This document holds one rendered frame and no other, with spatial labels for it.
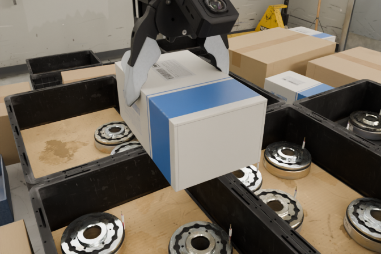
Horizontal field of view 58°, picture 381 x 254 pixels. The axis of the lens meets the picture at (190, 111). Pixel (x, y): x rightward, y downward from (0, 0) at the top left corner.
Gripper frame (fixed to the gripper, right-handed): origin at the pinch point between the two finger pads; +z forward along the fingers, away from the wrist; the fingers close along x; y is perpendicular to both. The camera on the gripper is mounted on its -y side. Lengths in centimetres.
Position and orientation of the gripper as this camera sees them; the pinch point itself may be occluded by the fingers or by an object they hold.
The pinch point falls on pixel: (182, 97)
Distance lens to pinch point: 46.1
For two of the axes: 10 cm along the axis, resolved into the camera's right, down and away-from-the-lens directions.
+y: -4.7, -4.1, 7.8
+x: -8.8, 2.3, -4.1
